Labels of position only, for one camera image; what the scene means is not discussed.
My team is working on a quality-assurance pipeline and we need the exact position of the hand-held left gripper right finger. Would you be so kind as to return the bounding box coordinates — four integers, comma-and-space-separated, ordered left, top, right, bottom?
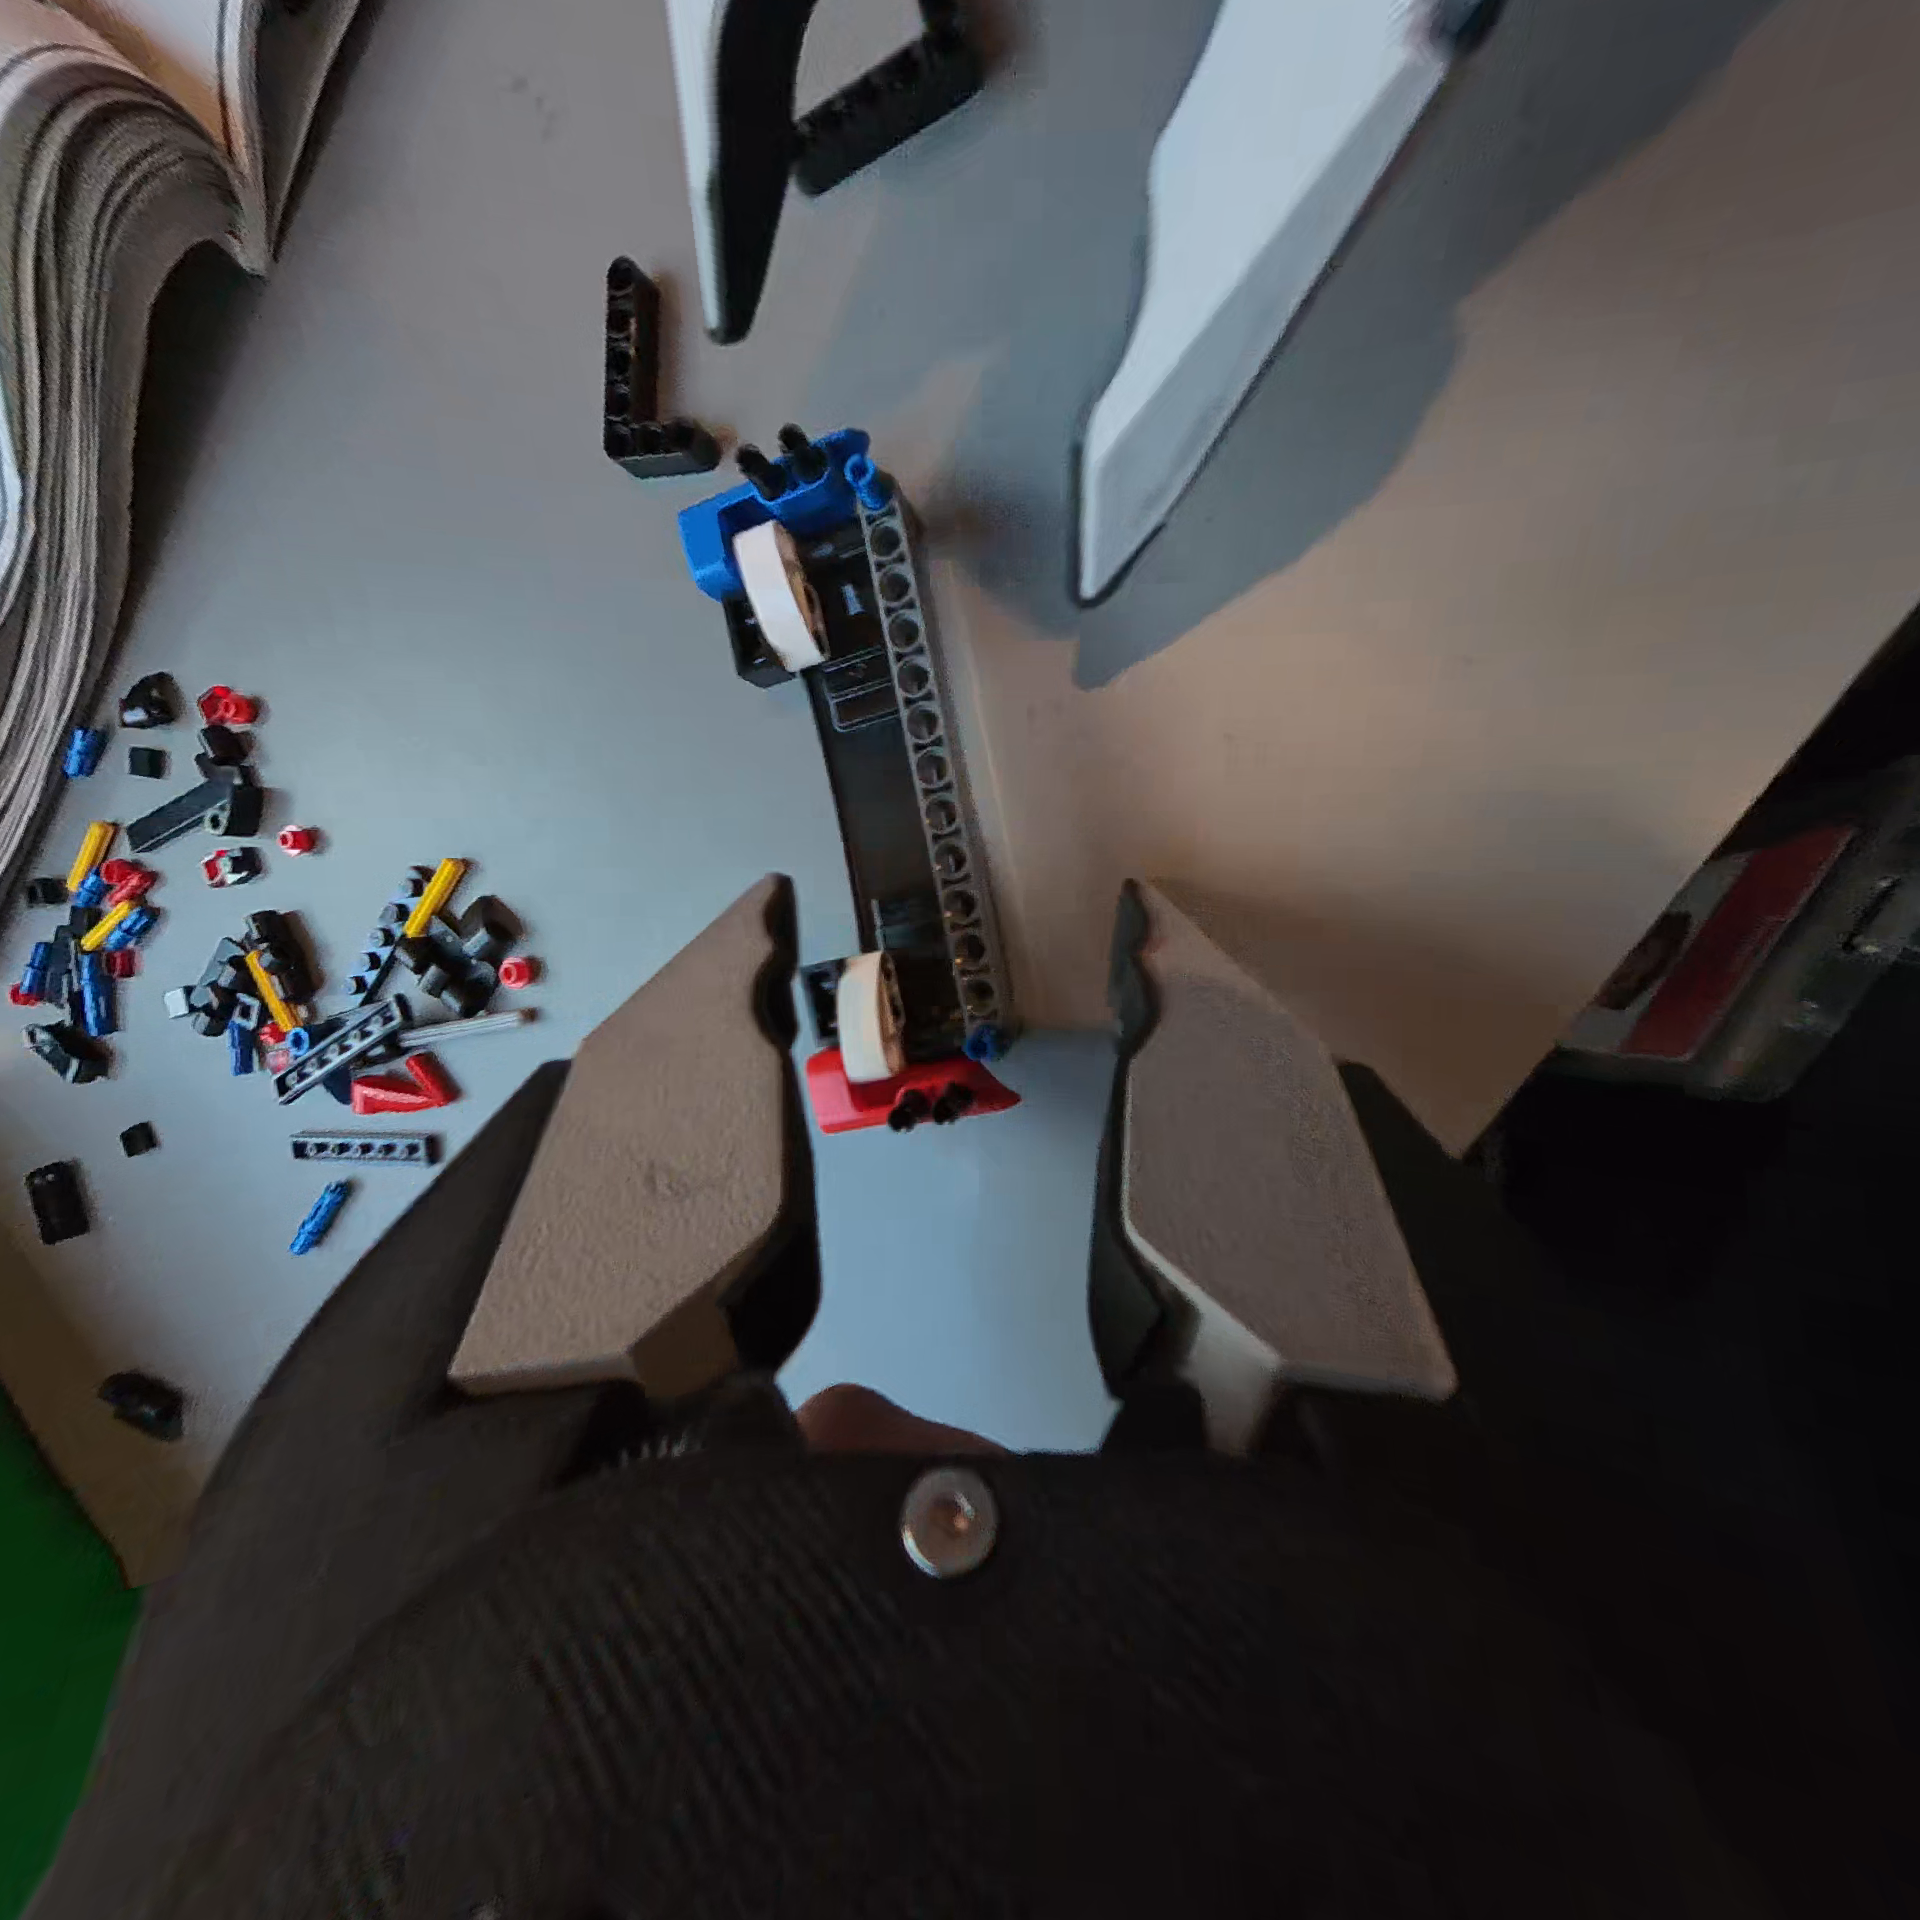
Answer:
1090, 877, 1463, 1456

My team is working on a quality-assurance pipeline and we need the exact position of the open building instruction booklet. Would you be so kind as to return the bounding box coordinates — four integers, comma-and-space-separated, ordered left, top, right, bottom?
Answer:
0, 0, 362, 902

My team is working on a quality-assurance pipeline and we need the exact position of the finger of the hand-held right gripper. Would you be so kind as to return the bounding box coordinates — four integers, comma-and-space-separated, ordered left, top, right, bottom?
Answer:
1076, 0, 1463, 611
663, 0, 823, 349

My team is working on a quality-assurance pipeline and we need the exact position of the black L-shaped toy beam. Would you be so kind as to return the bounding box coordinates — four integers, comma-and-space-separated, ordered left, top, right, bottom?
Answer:
604, 258, 720, 484
788, 0, 995, 197

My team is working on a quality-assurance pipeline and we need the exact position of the long dark toy beam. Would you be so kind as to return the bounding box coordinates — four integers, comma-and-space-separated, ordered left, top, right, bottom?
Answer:
856, 462, 1018, 1056

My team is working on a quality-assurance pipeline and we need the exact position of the black panel toy brick assembly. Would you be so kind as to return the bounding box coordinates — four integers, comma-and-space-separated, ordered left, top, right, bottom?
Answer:
678, 423, 1026, 1136

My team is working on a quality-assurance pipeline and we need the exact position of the grey device red label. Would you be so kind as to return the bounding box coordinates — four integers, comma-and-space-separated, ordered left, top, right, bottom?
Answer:
1551, 792, 1920, 1104

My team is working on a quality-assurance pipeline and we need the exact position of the green box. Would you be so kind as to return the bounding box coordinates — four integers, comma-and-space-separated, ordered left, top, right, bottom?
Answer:
0, 1387, 144, 1920

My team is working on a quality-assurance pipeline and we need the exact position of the grey desk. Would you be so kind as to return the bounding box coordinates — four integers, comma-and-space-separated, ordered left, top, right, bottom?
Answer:
0, 0, 1920, 1592

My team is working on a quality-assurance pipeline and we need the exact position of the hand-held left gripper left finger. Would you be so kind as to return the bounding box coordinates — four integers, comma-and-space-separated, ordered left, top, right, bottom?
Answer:
441, 873, 825, 1397

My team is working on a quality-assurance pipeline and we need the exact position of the pile of loose toy bricks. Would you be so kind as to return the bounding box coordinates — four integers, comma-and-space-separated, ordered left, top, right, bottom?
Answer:
8, 672, 542, 1260

